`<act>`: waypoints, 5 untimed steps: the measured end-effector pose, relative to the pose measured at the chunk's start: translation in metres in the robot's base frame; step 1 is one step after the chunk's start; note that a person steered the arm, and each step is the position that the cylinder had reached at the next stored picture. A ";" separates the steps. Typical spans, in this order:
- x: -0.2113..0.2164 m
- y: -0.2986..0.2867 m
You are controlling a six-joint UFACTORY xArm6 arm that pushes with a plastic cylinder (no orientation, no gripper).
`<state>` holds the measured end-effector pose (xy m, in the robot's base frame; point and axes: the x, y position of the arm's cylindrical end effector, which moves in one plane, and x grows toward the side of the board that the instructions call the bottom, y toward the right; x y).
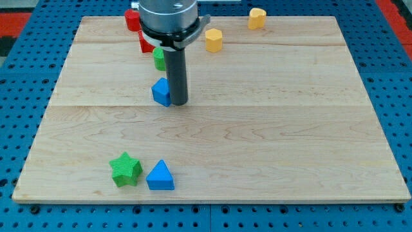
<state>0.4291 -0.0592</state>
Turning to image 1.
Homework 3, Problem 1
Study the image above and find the blue cube block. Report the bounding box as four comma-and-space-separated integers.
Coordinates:
151, 77, 171, 107

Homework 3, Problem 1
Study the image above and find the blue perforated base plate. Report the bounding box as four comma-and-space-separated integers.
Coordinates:
1, 0, 411, 231

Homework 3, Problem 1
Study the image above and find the yellow heart block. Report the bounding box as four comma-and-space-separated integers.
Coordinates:
248, 8, 267, 30

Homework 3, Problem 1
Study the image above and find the blue triangle block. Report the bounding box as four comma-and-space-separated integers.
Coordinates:
145, 160, 174, 190

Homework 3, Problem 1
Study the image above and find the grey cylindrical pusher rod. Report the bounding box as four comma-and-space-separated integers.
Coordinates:
164, 50, 188, 106

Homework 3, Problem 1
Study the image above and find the yellow hexagon block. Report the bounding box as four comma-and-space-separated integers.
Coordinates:
205, 28, 223, 53

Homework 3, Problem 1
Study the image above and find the red cylinder block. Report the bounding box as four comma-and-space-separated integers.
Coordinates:
124, 8, 141, 32

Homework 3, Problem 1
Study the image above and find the green star block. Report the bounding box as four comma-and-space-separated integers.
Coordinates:
109, 152, 143, 188

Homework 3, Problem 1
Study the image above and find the red angular block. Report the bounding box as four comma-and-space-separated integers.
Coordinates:
138, 30, 155, 53

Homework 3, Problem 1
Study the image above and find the green cylinder block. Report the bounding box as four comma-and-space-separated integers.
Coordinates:
152, 47, 166, 71

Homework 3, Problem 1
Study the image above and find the light wooden board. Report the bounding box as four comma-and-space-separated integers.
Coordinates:
12, 16, 411, 204

